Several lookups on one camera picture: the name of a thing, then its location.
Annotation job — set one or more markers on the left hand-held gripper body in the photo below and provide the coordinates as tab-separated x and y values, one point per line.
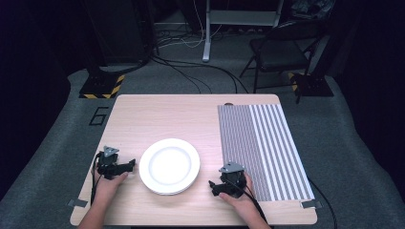
107	165

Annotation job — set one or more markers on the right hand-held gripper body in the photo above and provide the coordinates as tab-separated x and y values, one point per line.
234	183

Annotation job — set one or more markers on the person's left hand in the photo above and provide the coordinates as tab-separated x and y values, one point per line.
108	187

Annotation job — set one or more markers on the person's right hand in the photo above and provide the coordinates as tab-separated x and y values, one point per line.
242	205

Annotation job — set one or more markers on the grey white striped placemat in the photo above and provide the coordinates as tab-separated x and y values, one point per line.
264	149

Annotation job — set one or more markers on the grey tape strip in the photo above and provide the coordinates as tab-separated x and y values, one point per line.
311	204
77	203

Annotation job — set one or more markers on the black yellow striped stand base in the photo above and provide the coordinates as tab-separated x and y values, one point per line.
100	87
313	86

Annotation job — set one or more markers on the large black cabinet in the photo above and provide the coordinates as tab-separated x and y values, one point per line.
121	31

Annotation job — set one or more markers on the black folding chair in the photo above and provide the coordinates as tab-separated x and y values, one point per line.
277	54

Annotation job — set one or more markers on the white metal stand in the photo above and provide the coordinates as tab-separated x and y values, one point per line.
207	47

